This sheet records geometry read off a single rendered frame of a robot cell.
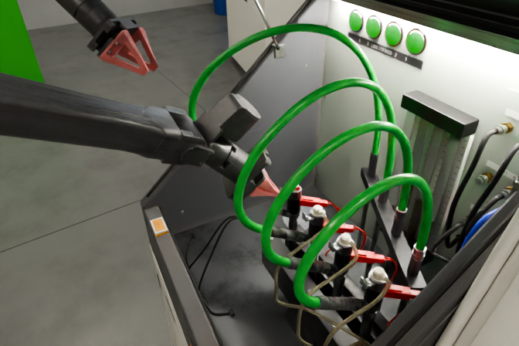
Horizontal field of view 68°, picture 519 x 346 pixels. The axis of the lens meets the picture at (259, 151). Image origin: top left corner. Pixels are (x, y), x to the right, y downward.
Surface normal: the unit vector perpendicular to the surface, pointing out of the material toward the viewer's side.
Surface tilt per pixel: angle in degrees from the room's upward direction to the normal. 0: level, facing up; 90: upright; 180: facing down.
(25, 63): 90
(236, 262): 0
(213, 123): 51
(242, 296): 0
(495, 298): 76
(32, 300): 0
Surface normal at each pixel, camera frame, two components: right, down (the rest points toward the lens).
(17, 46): 0.65, 0.40
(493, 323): -0.87, 0.05
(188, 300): -0.01, -0.84
